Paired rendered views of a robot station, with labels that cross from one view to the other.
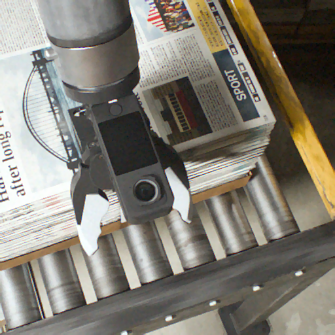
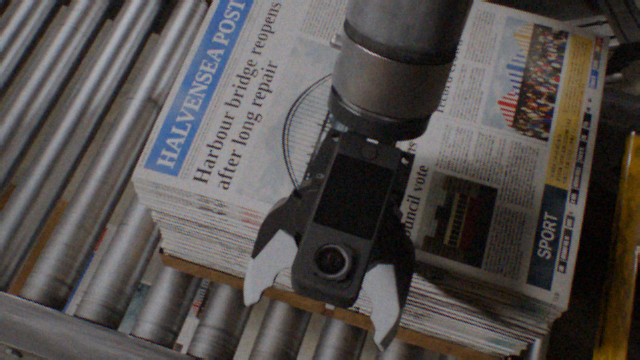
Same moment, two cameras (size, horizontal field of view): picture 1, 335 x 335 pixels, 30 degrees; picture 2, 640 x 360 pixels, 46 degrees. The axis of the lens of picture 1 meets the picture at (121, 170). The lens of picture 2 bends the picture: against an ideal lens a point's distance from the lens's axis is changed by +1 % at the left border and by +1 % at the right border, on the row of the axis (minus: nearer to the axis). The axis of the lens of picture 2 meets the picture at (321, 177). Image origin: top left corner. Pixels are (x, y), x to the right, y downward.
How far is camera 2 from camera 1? 0.11 m
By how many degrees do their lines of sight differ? 12
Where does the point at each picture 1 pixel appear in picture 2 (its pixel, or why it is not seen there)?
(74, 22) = (377, 14)
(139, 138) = (370, 200)
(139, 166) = (346, 229)
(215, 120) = (494, 257)
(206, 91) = (506, 220)
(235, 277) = not seen: outside the picture
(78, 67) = (352, 71)
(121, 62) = (404, 98)
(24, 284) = (180, 299)
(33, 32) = not seen: hidden behind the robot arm
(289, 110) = (610, 324)
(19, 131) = (273, 122)
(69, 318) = not seen: outside the picture
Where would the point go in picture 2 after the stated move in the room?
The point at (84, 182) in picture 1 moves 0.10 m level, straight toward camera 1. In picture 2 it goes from (286, 212) to (221, 336)
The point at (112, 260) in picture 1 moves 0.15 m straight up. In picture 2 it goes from (289, 341) to (293, 297)
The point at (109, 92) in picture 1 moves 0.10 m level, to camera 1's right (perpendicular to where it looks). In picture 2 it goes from (370, 124) to (508, 206)
